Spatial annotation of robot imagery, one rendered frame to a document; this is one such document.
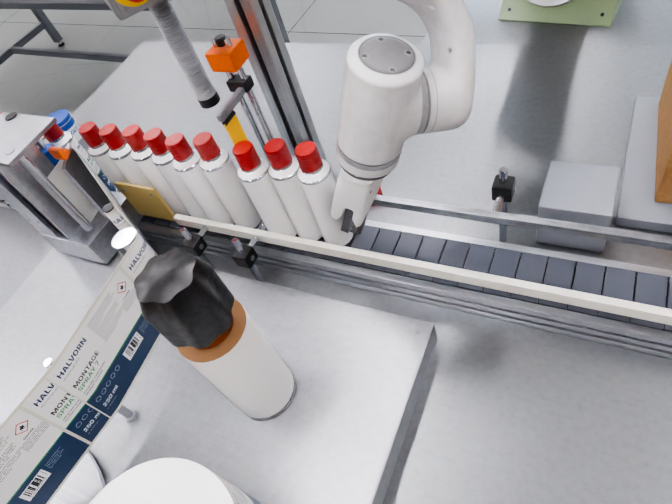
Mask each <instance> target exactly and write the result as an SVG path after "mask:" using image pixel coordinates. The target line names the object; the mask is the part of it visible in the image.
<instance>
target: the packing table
mask: <svg viewBox="0 0 672 504"><path fill-rule="evenodd" d="M270 2H271V4H272V7H273V10H274V13H275V16H276V19H277V22H278V24H279V27H280V30H281V33H282V36H283V39H284V41H285V43H290V41H289V38H288V35H287V32H286V29H285V26H284V23H283V20H282V17H281V15H280V12H279V9H278V6H277V3H276V0H270ZM0 9H30V10H31V11H32V12H33V14H34V15H35V17H36V18H37V19H38V21H39V22H40V23H39V24H37V25H36V26H35V27H34V28H32V29H31V30H30V31H29V32H27V33H26V34H25V35H24V36H22V37H21V38H20V39H19V40H18V41H16V42H15V43H14V44H13V45H11V46H10V47H9V48H8V49H6V50H5V51H4V52H3V53H2V54H0V65H1V64H2V63H4V62H5V61H6V60H7V59H8V58H10V57H11V56H12V55H13V54H23V55H35V56H48V57H60V58H72V59H85V60H97V61H110V62H122V63H123V62H124V61H125V60H126V59H127V58H128V57H129V56H130V54H116V53H101V52H87V51H73V50H58V49H44V48H30V47H23V46H24V45H25V44H27V43H28V42H29V41H30V40H31V39H33V38H34V37H35V36H36V35H38V34H39V33H40V32H41V31H42V30H44V29H45V30H46V32H47V33H48V34H49V36H50V37H51V39H52V40H53V41H54V43H59V44H58V46H59V47H61V46H63V45H64V44H65V43H64V42H60V41H61V40H62V39H63V38H62V37H61V35H60V34H59V33H58V31H57V30H56V28H55V27H54V26H53V24H52V23H51V21H50V20H49V19H48V17H47V16H46V14H45V13H44V12H43V10H109V11H112V10H111V9H110V7H109V6H108V5H107V4H106V2H105V1H104V0H0ZM42 9H43V10H42Z"/></svg>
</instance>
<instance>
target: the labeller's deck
mask: <svg viewBox="0 0 672 504"><path fill-rule="evenodd" d="M122 259H123V256H122V255H121V254H120V253H119V252H118V251H117V252H116V253H115V255H114V256H113V257H112V259H111V260H110V261H109V263H108V264H107V265H106V264H102V263H98V262H95V261H91V260H87V259H84V258H80V257H76V256H72V255H69V254H65V253H61V252H58V251H57V250H56V249H55V248H54V247H53V248H52V249H51V250H50V252H49V253H48V254H47V255H46V256H45V258H44V259H43V260H42V261H41V262H40V263H39V265H38V266H37V267H36V268H35V269H34V271H33V272H32V273H31V274H30V275H29V277H28V278H27V279H26V280H25V281H24V283H23V284H22V285H21V286H20V287H19V289H18V290H17V291H16V292H15V293H14V295H13V296H12V297H11V298H10V299H9V300H8V302H7V303H6V304H5V305H4V306H3V308H2V309H1V310H0V425H1V424H2V423H3V422H4V421H5V419H6V418H7V417H8V416H9V415H10V413H11V412H12V411H13V410H14V409H15V408H16V406H17V405H18V404H19V403H20V402H21V400H22V399H23V398H24V397H25V396H26V395H27V393H28V392H29V391H30V390H31V389H32V387H33V386H34V385H35V384H36V383H37V382H38V380H39V379H40V378H41V377H42V376H43V374H44V373H45V372H46V371H47V370H48V368H46V367H44V365H43V364H44V361H45V360H46V359H48V358H52V359H54V360H55V359H56V358H57V356H58V355H59V353H60V352H61V350H62V349H63V347H64V346H65V344H66V343H67V341H68V340H69V338H70V337H71V335H72V334H73V332H74V331H75V329H76V328H77V326H78V325H79V323H80V322H81V320H82V319H83V317H84V316H85V314H86V313H87V311H88V310H89V308H90V307H91V305H92V304H93V302H94V301H95V299H96V298H97V296H98V295H99V293H100V292H101V290H102V289H103V287H104V286H105V284H106V283H107V281H108V280H109V278H110V277H111V275H112V274H113V272H114V271H115V269H116V268H117V266H118V265H119V263H120V262H121V260H122ZM215 272H216V273H217V274H218V276H219V277H220V278H221V280H222V281H223V282H224V284H225V285H226V286H227V288H228V289H229V290H230V292H231V293H232V294H233V296H234V299H236V300H237V301H239V302H240V303H241V304H242V306H243V307H244V308H245V310H246V311H247V313H248V314H249V315H250V317H251V318H252V319H253V321H254V322H255V323H256V325H257V326H258V327H259V329H260V330H261V331H262V333H263V334H264V335H265V337H266V338H267V340H268V341H269V342H270V344H271V345H272V346H273V348H274V349H275V350H276V352H277V353H278V354H279V356H280V357H281V358H282V360H283V361H284V363H285V364H286V365H287V366H288V367H289V368H290V369H291V371H292V372H293V375H294V377H295V382H296V388H295V393H294V396H293V399H292V401H291V403H290V404H289V406H288V407H287V408H286V409H285V410H284V411H283V412H282V413H281V414H279V415H278V416H276V417H274V418H272V419H269V420H264V421H258V420H253V419H250V418H248V417H247V416H245V415H244V414H243V413H242V412H241V411H240V409H239V408H238V407H237V406H236V405H234V404H233V403H232V402H231V401H230V400H229V399H228V398H227V397H226V396H225V395H224V394H223V393H222V392H221V391H220V390H218V389H217V388H216V387H215V386H214V385H213V384H212V383H211V382H210V381H209V380H208V379H207V378H206V377H205V376H204V375H202V374H201V373H200V372H199V371H198V370H197V369H196V368H195V367H194V366H193V365H192V364H191V363H190V362H189V361H188V360H186V359H185V358H184V357H183V356H182V355H181V353H180V352H179V350H178V348H177V347H175V346H173V345H172V344H171V343H170V342H169V341H168V340H167V339H166V338H165V337H164V336H162V335H161V336H160V338H159V340H158V342H157V344H156V345H155V347H154V349H153V351H152V352H151V354H150V356H149V358H148V360H147V361H146V363H145V365H144V367H143V368H142V370H141V372H140V374H139V375H138V377H137V379H136V381H135V383H134V384H133V386H132V388H131V390H130V391H129V393H128V395H127V397H126V398H125V400H124V402H123V404H122V405H123V406H125V407H127V408H128V409H130V408H133V409H135V410H136V411H137V417H136V418H135V420H133V421H132V422H126V421H125V420H124V418H123V416H122V415H121V414H119V413H118V412H117V413H116V414H115V416H114V417H113V418H112V420H111V421H110V422H109V424H108V425H107V426H106V428H105V429H104V430H103V432H102V433H101V434H100V436H99V437H98V438H97V440H96V441H95V442H94V444H93V445H92V447H91V448H90V449H89V451H88V452H89V453H90V454H91V456H92V457H93V458H94V459H95V461H96V463H97V465H98V466H99V469H100V471H101V473H102V476H103V479H104V483H105V486H106V485H108V484H109V483H110V482H111V481H112V480H114V479H115V478H116V477H118V476H119V475H121V474H122V473H124V472H126V471H127V470H129V469H131V468H133V467H135V466H137V465H139V464H142V463H145V462H148V461H151V460H155V459H161V458H181V459H187V460H190V461H193V462H196V463H198V464H200V465H202V466H204V467H205V468H207V469H208V470H210V471H212V472H213V473H215V474H216V475H218V476H220V477H221V478H223V479H224V480H226V481H228V482H229V483H231V484H232V485H234V486H235V487H237V488H239V489H240V490H242V491H243V492H245V493H247V494H248V495H250V496H251V497H253V498H255V499H256V500H258V501H259V502H260V503H261V504H383V501H384V498H385V495H386V492H387V489H388V486H389V483H390V480H391V477H392V474H393V471H394V468H395V465H396V462H397V459H398V456H399V453H400V450H401V447H402V444H403V441H404V438H405V435H406V432H407V429H408V426H409V423H410V420H411V417H412V414H413V411H414V408H415V405H416V402H417V399H418V396H419V393H420V390H421V387H422V384H423V381H424V378H425V375H426V372H427V369H428V366H429V363H430V361H431V358H432V355H433V352H434V349H435V346H436V343H437V334H436V329H435V324H434V323H430V322H426V321H422V320H418V319H414V318H410V317H406V316H402V315H398V314H393V313H389V312H385V311H381V310H377V309H373V308H369V307H365V306H361V305H356V304H352V303H348V302H344V301H340V300H336V299H332V298H328V297H324V296H319V295H315V294H311V293H307V292H303V291H299V290H295V289H291V288H287V287H282V286H278V285H274V284H270V283H266V282H262V281H258V280H254V279H250V278H245V277H241V276H237V275H233V274H229V273H225V272H221V271H217V270H215Z"/></svg>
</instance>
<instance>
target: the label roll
mask: <svg viewBox="0 0 672 504"><path fill-rule="evenodd" d="M89 504H261V503H260V502H259V501H258V500H256V499H255V498H253V497H251V496H250V495H248V494H247V493H245V492H243V491H242V490H240V489H239V488H237V487H235V486H234V485H232V484H231V483H229V482H228V481H226V480H224V479H223V478H221V477H220V476H218V475H216V474H215V473H213V472H212V471H210V470H208V469H207V468H205V467H204V466H202V465H200V464H198V463H196V462H193V461H190V460H187V459H181V458H161V459H155V460H151V461H148V462H145V463H142V464H139V465H137V466H135V467H133V468H131V469H129V470H127V471H126V472H124V473H122V474H121V475H119V476H118V477H116V478H115V479H114V480H112V481H111V482H110V483H109V484H108V485H106V486H105V487H104V488H103V489H102V490H101V491H100V492H99V493H98V494H97V495H96V496H95V497H94V498H93V499H92V501H91V502H90V503H89Z"/></svg>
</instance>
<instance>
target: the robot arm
mask: <svg viewBox="0 0 672 504"><path fill-rule="evenodd" d="M397 1H400V2H402V3H404V4H405V5H407V6H408V7H410V8H411V9H412V10H413V11H414V12H415V13H417V14H418V16H419V17H420V18H421V20H422V21H423V23H424V25H425V27H426V29H427V32H428V34H429V39H430V49H431V59H430V64H429V66H427V67H424V59H423V56H422V54H421V52H420V51H419V50H418V48H417V47H416V46H415V45H413V44H412V43H411V42H409V41H408V40H406V39H404V38H402V37H399V36H396V35H393V34H387V33H375V34H370V35H366V36H363V37H361V38H359V39H357V40H356V41H355V42H354V43H353V44H352V45H351V46H350V47H349V49H348V51H347V55H346V62H345V71H344V80H343V89H342V98H341V107H340V116H339V125H338V134H337V143H336V157H337V160H338V161H339V163H340V165H341V170H340V173H339V177H338V180H337V184H336V188H335V192H334V197H333V202H332V207H331V213H330V214H331V217H332V218H333V219H335V220H337V219H338V218H340V217H341V216H342V214H343V213H344V218H343V222H342V226H341V231H343V232H346V233H349V232H351V233H357V234H361V233H362V229H363V228H364V226H365V222H366V217H367V213H368V211H369V209H370V207H371V205H372V203H373V201H374V199H375V197H376V194H377V192H378V190H379V187H380V185H381V182H382V179H383V178H384V177H386V176H387V175H388V174H389V173H390V172H391V171H393V170H394V169H395V167H396V166H397V164H398V162H399V158H400V154H401V151H402V147H403V144H404V141H405V140H406V139H408V138H409V137H411V136H414V135H417V134H426V133H435V132H443V131H450V130H454V129H457V128H459V127H461V126H462V125H463V124H464V123H465V122H466V121H467V120H468V118H469V116H470V113H471V110H472V105H473V100H474V90H475V73H476V38H475V30H474V26H473V22H472V19H471V16H470V14H469V11H468V9H467V7H466V5H465V3H464V1H463V0H397ZM527 1H529V2H530V3H532V4H535V5H537V6H542V7H555V6H560V5H563V4H566V3H568V2H570V1H572V0H527Z"/></svg>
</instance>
